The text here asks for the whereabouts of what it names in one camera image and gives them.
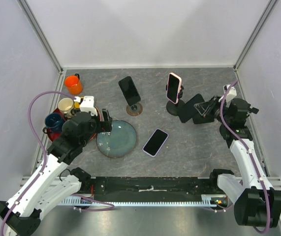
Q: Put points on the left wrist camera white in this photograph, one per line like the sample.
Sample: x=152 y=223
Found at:
x=88 y=105

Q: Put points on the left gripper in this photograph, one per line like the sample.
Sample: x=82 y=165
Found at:
x=101 y=125

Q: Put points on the red round tray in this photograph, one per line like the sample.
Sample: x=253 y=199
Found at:
x=52 y=136

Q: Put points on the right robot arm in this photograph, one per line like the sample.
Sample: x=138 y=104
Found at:
x=256 y=202

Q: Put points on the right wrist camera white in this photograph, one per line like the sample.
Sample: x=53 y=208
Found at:
x=232 y=93

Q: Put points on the black phone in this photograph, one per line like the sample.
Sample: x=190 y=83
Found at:
x=129 y=90
x=188 y=111

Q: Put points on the yellow mug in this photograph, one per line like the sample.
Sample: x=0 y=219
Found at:
x=77 y=101

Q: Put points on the lavender case phone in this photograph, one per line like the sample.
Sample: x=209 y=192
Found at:
x=155 y=142

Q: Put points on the orange mug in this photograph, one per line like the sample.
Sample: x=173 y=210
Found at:
x=73 y=84

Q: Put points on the pink case phone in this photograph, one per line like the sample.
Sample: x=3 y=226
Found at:
x=173 y=87

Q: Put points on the teal ceramic plate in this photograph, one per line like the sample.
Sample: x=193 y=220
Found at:
x=119 y=142

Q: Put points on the grey cable duct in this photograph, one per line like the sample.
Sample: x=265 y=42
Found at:
x=75 y=201

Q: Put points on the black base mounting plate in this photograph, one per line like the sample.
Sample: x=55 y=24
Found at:
x=149 y=189

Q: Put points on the dark blue mug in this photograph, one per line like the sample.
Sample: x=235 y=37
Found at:
x=53 y=123

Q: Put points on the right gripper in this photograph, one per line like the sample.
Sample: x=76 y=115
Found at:
x=204 y=107

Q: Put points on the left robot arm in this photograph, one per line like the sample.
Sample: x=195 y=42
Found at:
x=24 y=211

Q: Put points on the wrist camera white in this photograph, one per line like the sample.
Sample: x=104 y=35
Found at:
x=88 y=105
x=232 y=93

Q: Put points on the black folding phone stand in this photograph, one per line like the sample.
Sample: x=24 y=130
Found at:
x=198 y=119

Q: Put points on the black phone on wooden stand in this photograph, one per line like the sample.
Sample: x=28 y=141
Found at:
x=129 y=90

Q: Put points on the cream mug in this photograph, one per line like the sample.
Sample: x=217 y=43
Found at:
x=65 y=106

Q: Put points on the black weighted phone stand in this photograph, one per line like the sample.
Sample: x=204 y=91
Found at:
x=225 y=132

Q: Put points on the black round phone stand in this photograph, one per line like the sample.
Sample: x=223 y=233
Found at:
x=172 y=108

